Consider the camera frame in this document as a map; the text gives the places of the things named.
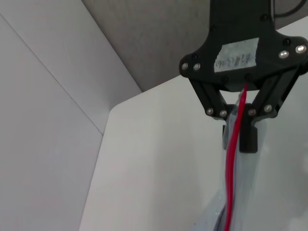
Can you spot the clear document bag red zip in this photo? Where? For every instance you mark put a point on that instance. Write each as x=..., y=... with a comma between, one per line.
x=231, y=168

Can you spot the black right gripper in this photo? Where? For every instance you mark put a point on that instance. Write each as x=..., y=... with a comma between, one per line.
x=240, y=29

